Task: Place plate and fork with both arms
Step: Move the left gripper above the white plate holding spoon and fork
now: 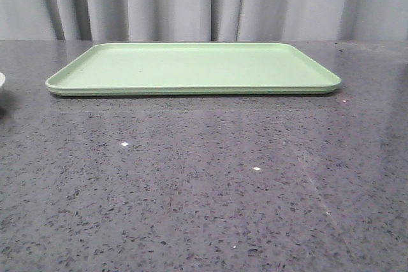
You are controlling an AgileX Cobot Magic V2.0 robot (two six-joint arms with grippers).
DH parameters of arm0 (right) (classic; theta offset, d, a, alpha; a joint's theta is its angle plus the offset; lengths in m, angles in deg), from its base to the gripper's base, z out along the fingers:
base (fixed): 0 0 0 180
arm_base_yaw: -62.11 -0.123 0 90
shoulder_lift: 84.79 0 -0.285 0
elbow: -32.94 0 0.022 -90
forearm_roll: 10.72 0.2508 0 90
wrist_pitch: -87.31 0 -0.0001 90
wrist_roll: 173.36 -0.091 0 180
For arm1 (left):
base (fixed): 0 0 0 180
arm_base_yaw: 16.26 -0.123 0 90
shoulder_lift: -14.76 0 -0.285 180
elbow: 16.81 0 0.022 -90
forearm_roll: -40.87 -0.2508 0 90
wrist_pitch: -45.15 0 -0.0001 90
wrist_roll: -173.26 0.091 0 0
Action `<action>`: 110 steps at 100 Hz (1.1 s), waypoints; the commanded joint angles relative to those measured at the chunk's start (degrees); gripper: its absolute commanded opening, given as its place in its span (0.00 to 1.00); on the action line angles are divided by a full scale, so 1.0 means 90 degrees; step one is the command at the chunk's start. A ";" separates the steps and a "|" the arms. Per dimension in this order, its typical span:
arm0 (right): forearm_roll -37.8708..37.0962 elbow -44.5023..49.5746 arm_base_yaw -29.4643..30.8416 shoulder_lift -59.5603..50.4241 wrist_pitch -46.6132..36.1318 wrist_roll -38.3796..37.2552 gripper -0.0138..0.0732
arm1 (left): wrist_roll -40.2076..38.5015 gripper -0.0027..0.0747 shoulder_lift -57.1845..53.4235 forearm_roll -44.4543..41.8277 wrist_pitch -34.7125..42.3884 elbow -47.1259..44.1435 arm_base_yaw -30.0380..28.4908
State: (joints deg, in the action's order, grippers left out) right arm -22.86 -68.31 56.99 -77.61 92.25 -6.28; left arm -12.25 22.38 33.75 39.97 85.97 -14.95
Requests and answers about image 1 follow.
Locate light green plastic tray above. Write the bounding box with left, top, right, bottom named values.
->
left=45, top=43, right=341, bottom=96

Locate grey pleated curtain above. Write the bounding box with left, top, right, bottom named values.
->
left=1, top=0, right=407, bottom=41

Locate cream speckled plate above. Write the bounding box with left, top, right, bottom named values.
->
left=0, top=73, right=6, bottom=92

